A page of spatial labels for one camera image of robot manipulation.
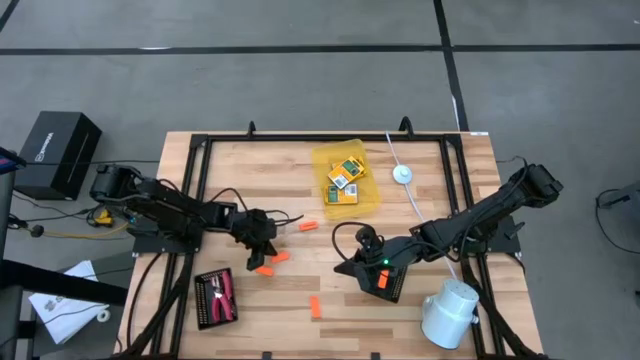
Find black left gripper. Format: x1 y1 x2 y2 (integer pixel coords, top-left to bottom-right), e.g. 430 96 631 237
233 208 280 273

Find red-handled pliers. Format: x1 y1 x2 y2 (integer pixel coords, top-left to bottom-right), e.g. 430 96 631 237
207 272 235 322

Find black mesh basket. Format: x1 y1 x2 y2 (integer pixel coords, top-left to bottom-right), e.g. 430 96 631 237
367 249 412 305
193 267 239 331

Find yellow translucent plastic bin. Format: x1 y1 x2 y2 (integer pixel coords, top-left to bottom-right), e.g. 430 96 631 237
312 138 383 221

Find white cylindrical lamp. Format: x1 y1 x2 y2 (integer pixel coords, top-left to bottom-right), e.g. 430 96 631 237
420 278 480 350

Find black desk beam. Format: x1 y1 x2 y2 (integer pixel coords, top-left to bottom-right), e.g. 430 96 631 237
0 259 129 307

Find white paper sheets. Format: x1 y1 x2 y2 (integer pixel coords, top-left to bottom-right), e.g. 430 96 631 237
28 259 110 345

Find black cardboard box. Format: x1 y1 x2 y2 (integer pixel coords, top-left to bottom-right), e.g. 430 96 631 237
13 110 103 201

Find black blue device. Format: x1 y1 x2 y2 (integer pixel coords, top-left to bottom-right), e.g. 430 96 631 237
0 146 27 176

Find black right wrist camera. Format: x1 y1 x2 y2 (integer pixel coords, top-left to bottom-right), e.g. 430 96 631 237
355 224 384 251

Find white power cable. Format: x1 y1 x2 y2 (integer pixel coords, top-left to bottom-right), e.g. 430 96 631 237
385 130 459 281

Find white round cable switch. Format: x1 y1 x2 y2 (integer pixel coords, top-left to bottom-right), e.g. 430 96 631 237
392 163 414 186

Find black aluminium table frame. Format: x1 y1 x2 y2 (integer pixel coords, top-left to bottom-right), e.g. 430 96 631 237
112 117 550 360

